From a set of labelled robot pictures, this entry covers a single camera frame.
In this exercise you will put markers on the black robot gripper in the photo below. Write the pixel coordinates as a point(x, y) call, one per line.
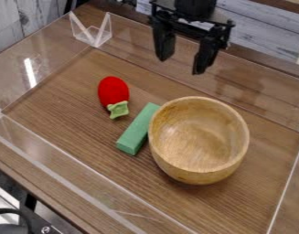
point(198, 20)

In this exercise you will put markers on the clear acrylic corner bracket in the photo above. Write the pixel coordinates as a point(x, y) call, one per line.
point(94, 36)

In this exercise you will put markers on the red plush strawberry toy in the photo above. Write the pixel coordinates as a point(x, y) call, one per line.
point(114, 96)

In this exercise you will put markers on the light wooden bowl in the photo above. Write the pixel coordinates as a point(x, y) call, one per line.
point(199, 139)

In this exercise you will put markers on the black table leg frame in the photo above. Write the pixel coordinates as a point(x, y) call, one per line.
point(40, 226)

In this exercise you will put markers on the green rectangular block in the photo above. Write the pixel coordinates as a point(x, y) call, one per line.
point(135, 134)

